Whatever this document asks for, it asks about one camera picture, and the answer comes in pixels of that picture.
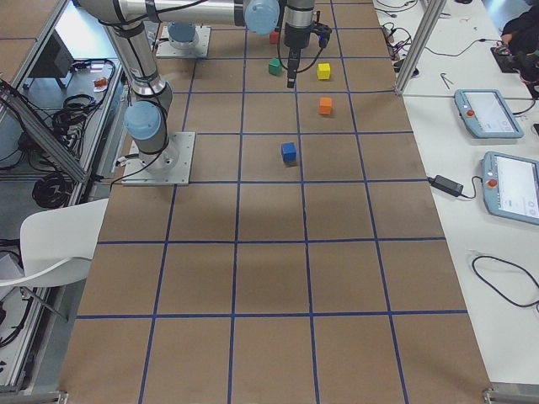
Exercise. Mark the yellow wooden block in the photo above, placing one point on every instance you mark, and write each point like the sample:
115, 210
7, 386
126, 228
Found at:
324, 71

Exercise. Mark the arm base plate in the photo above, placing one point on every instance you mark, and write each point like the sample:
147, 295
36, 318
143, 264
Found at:
168, 45
172, 167

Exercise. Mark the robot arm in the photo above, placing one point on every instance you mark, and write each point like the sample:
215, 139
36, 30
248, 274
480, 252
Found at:
182, 35
159, 152

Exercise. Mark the teach pendant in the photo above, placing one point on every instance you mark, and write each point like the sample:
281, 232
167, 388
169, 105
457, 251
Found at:
510, 186
486, 115

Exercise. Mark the green wooden block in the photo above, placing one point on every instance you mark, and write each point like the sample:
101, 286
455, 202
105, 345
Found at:
274, 67

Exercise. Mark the far teach pendant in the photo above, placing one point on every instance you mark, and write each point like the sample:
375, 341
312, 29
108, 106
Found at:
486, 115

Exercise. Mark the black power adapter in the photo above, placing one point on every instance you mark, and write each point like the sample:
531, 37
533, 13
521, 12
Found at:
446, 185

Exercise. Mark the red wooden block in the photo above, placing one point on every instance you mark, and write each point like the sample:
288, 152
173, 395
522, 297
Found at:
274, 37

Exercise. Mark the near teach pendant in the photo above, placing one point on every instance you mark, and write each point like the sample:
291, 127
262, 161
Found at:
510, 186

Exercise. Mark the orange wooden block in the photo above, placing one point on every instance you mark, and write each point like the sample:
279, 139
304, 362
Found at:
325, 106

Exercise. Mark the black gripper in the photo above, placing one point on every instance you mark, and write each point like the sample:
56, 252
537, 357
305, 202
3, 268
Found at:
296, 38

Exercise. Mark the blue wooden block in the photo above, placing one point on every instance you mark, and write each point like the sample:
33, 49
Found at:
288, 152

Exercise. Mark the aluminium frame post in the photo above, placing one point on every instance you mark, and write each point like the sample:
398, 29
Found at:
420, 40

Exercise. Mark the white chair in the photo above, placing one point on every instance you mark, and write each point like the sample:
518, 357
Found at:
57, 246

